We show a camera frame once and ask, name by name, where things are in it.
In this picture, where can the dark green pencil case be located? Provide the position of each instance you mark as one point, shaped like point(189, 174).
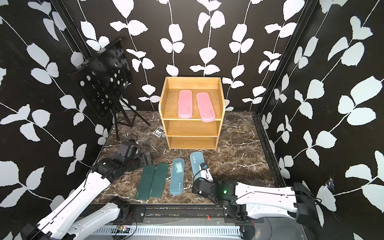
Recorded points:
point(145, 183)
point(159, 180)

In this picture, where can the black perforated music stand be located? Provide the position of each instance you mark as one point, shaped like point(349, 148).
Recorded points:
point(103, 79)

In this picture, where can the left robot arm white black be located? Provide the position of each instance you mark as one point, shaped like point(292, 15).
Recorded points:
point(63, 223)

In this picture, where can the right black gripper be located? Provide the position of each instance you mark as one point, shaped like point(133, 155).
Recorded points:
point(194, 184)

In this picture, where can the pink pencil case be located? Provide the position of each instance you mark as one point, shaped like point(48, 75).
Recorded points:
point(185, 104)
point(205, 106)

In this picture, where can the small printed card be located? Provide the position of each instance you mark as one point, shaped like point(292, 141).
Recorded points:
point(160, 132)

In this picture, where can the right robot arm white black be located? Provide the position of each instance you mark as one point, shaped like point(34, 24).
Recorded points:
point(252, 202)

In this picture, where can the black base rail with ruler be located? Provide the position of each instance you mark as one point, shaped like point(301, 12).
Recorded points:
point(145, 228)

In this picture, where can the teal pencil case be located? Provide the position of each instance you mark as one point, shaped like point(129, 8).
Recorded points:
point(177, 177)
point(196, 158)

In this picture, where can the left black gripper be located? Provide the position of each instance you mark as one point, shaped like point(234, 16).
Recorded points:
point(144, 162)

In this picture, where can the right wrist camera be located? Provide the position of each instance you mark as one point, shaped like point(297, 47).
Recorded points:
point(205, 172)

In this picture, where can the wooden three-tier shelf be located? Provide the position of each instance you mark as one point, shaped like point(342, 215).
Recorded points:
point(191, 133)

